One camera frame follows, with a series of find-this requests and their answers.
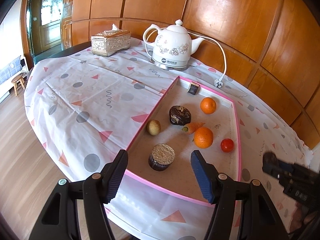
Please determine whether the red tomato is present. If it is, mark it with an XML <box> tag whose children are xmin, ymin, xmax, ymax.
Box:
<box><xmin>220</xmin><ymin>138</ymin><xmax>234</xmax><ymax>153</ymax></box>

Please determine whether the orange fruit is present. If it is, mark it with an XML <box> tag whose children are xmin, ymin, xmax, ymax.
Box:
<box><xmin>200</xmin><ymin>97</ymin><xmax>217</xmax><ymax>114</ymax></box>
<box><xmin>193</xmin><ymin>127</ymin><xmax>214</xmax><ymax>148</ymax></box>

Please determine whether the dark yam chunk pale end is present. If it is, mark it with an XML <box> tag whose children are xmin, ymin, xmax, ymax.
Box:
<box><xmin>148</xmin><ymin>144</ymin><xmax>176</xmax><ymax>171</ymax></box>

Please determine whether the small orange carrot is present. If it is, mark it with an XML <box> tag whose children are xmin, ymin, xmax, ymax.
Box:
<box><xmin>181</xmin><ymin>122</ymin><xmax>205</xmax><ymax>134</ymax></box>

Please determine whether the dark brown taro root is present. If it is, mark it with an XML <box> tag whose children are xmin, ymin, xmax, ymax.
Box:
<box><xmin>169</xmin><ymin>106</ymin><xmax>191</xmax><ymax>126</ymax></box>

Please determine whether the small yellow potato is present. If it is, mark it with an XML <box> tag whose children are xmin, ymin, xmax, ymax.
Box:
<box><xmin>147</xmin><ymin>120</ymin><xmax>161</xmax><ymax>136</ymax></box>

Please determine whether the dark cut yam piece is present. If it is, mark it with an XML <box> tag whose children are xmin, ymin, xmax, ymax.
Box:
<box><xmin>188</xmin><ymin>82</ymin><xmax>200</xmax><ymax>95</ymax></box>

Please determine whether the person right hand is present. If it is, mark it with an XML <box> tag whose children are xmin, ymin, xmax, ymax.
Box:
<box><xmin>289</xmin><ymin>202</ymin><xmax>317</xmax><ymax>232</ymax></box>

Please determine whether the pink shallow tray box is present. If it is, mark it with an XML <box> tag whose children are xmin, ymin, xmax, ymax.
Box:
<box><xmin>125</xmin><ymin>76</ymin><xmax>242</xmax><ymax>206</ymax></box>

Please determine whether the patterned white tablecloth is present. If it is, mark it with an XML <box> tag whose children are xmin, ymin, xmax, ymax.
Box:
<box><xmin>24</xmin><ymin>39</ymin><xmax>312</xmax><ymax>239</ymax></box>

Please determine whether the small wooden stool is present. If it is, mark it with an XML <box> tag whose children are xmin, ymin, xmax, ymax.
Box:
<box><xmin>11</xmin><ymin>73</ymin><xmax>26</xmax><ymax>96</ymax></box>

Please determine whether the grey sofa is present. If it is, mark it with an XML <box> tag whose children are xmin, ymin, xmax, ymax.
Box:
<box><xmin>0</xmin><ymin>55</ymin><xmax>28</xmax><ymax>102</ymax></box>

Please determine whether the white ceramic electric kettle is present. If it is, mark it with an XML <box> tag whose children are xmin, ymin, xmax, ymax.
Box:
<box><xmin>143</xmin><ymin>20</ymin><xmax>204</xmax><ymax>71</ymax></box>

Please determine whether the ornate silver tissue box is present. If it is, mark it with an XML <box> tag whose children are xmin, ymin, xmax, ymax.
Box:
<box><xmin>91</xmin><ymin>24</ymin><xmax>131</xmax><ymax>57</ymax></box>

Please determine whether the wooden door with glass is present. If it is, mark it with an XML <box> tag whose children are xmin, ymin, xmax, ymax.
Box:
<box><xmin>21</xmin><ymin>0</ymin><xmax>73</xmax><ymax>65</ymax></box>

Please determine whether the white kettle power cord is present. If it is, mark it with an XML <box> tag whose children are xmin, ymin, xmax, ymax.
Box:
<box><xmin>146</xmin><ymin>29</ymin><xmax>228</xmax><ymax>88</ymax></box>

